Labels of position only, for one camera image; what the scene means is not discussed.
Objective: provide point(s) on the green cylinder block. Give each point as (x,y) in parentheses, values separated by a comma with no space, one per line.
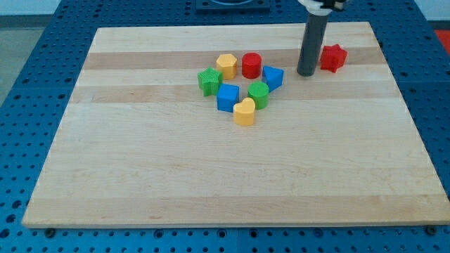
(259,92)

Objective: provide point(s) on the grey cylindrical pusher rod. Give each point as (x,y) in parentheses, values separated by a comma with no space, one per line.
(311,44)

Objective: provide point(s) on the yellow heart block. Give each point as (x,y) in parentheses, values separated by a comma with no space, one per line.
(244,112)

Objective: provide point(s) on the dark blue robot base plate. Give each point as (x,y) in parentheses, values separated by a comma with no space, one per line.
(231,5)

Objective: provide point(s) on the blue cube block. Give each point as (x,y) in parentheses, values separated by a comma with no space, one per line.
(227,97)

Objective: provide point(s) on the light wooden board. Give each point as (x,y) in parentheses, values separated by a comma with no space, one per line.
(140,146)

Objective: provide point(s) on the yellow hexagon block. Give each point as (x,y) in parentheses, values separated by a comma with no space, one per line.
(227,65)

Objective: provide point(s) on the red star block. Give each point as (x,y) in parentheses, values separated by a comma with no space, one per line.
(333,57)

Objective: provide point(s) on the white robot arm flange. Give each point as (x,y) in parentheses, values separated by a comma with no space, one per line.
(323,7)

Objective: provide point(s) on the red cylinder block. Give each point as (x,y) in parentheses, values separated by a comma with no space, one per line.
(251,65)

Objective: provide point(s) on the blue triangle block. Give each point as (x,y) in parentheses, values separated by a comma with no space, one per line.
(272,77)

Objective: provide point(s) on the green star block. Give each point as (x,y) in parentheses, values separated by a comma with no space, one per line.
(209,81)

